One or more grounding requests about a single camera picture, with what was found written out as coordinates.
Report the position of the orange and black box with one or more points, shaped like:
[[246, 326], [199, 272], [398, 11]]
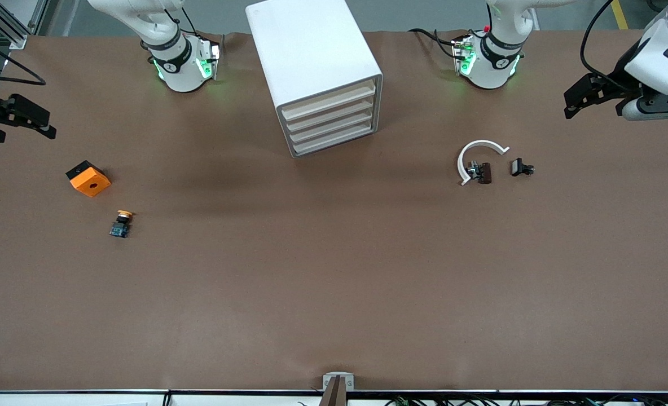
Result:
[[91, 183]]

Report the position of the brown table cover sheet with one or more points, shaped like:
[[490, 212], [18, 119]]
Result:
[[334, 282]]

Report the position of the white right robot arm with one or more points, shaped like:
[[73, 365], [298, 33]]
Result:
[[170, 62]]

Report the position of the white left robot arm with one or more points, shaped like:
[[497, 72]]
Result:
[[495, 56]]

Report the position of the yellow push button switch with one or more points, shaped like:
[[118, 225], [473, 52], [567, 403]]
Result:
[[121, 228]]

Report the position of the cream cabinet drawer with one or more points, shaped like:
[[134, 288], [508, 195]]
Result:
[[329, 115], [331, 127], [334, 138]]

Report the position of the white plastic tray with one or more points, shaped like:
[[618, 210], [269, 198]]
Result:
[[328, 102]]

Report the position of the small black component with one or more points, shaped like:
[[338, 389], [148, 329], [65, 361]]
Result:
[[518, 167]]

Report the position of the brown upright post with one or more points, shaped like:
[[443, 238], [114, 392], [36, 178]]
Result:
[[334, 396]]

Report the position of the aluminium frame profile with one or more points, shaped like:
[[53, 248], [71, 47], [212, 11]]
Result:
[[18, 40]]

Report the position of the grey metal bracket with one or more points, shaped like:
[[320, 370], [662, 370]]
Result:
[[328, 379]]

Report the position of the brown and metal component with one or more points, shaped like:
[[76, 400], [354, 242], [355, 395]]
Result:
[[485, 172]]

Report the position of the white drawer cabinet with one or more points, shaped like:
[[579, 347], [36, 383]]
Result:
[[306, 51]]

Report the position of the white curved plastic part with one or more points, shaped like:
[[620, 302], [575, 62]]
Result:
[[483, 142]]

